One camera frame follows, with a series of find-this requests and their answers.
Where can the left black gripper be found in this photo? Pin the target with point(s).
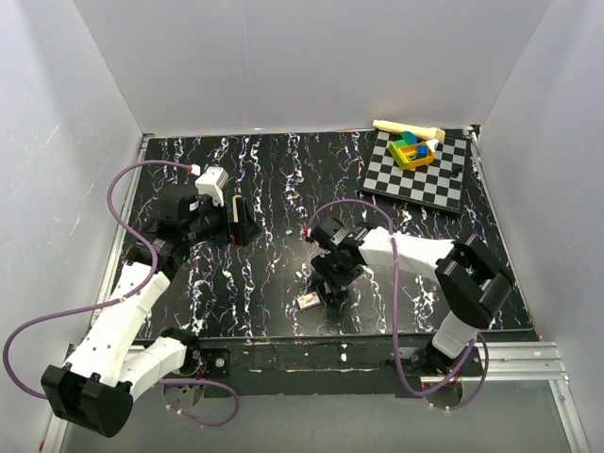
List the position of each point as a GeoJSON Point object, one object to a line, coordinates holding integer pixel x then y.
{"type": "Point", "coordinates": [241, 233]}

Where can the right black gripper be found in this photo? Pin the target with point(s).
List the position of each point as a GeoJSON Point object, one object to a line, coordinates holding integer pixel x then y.
{"type": "Point", "coordinates": [332, 279]}

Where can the white beige stapler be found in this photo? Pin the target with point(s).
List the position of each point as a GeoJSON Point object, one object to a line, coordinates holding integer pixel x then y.
{"type": "Point", "coordinates": [235, 208]}

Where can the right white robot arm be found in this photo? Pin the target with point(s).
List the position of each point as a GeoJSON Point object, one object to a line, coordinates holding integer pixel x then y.
{"type": "Point", "coordinates": [475, 283]}

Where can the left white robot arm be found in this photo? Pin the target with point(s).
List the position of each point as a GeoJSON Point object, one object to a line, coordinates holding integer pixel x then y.
{"type": "Point", "coordinates": [98, 384]}

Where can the white staple box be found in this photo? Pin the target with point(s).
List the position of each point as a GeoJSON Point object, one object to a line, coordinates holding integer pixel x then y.
{"type": "Point", "coordinates": [308, 301]}

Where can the yellow toy tray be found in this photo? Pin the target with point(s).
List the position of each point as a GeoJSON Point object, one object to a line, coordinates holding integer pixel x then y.
{"type": "Point", "coordinates": [404, 157]}

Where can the checkered chess board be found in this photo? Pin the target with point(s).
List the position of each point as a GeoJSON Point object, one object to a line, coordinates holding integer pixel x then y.
{"type": "Point", "coordinates": [429, 185]}

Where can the blue toy block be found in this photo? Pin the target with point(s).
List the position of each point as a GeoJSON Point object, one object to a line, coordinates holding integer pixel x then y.
{"type": "Point", "coordinates": [422, 151]}

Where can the green toy block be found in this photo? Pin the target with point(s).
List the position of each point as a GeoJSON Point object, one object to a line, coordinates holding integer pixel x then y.
{"type": "Point", "coordinates": [406, 139]}

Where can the black chess pawn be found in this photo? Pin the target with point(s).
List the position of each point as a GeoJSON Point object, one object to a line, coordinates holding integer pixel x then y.
{"type": "Point", "coordinates": [456, 170]}

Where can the beige wooden piece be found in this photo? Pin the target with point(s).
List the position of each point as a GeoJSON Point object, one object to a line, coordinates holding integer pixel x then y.
{"type": "Point", "coordinates": [421, 132]}

